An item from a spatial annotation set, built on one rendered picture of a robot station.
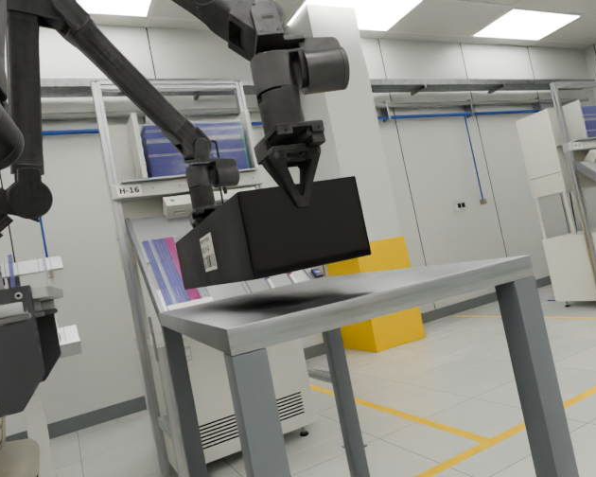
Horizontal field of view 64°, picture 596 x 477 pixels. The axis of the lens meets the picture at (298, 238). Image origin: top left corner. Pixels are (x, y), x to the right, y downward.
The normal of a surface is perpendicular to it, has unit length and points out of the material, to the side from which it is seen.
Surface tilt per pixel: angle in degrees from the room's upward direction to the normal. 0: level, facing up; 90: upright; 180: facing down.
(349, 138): 90
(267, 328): 90
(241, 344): 90
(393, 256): 90
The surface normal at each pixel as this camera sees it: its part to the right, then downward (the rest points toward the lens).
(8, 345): 0.37, -0.12
